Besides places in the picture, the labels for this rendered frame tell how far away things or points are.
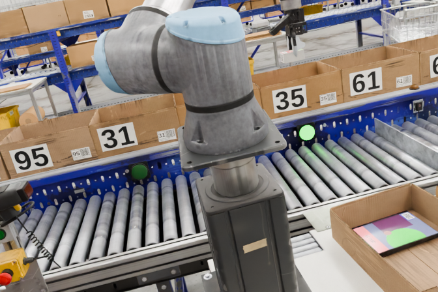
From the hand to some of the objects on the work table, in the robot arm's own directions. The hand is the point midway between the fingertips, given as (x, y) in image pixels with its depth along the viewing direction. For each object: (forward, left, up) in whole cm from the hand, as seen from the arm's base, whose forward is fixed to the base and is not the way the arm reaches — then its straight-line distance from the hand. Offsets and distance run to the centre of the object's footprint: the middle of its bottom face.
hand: (292, 53), depth 191 cm
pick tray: (-105, +3, -32) cm, 110 cm away
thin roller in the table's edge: (-90, +38, -35) cm, 104 cm away
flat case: (-96, +4, -31) cm, 101 cm away
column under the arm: (-104, +46, -32) cm, 118 cm away
